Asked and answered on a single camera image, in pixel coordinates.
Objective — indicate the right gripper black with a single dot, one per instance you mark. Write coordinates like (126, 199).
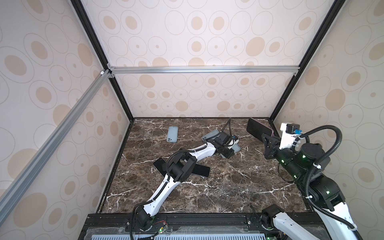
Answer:
(275, 143)

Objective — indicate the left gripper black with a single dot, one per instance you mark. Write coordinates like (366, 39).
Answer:
(230, 153)

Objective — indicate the pink phone black screen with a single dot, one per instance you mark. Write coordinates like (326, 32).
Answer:
(257, 128)

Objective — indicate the light blue case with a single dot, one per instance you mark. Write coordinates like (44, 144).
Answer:
(211, 135)
(172, 135)
(236, 148)

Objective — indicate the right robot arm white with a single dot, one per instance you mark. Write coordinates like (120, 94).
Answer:
(305, 162)

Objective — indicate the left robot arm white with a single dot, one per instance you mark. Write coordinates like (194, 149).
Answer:
(177, 169)

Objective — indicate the blue phone black screen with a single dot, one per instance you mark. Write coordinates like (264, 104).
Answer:
(201, 170)

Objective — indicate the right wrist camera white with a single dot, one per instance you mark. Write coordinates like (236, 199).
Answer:
(290, 132)

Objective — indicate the silver aluminium rail back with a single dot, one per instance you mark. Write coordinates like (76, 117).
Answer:
(205, 70)

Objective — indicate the silver aluminium rail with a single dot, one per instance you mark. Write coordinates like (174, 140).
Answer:
(205, 70)
(21, 184)

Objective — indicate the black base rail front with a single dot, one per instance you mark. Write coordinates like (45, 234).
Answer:
(181, 223)

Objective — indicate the black corner frame post right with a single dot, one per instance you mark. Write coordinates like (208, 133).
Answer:
(313, 47)

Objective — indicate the black corner frame post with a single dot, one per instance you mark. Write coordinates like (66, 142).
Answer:
(313, 47)
(97, 46)

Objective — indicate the black corner frame post left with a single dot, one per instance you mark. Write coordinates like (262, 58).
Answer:
(97, 46)

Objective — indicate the silver aluminium rail left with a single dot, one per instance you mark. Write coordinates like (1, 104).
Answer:
(21, 184)

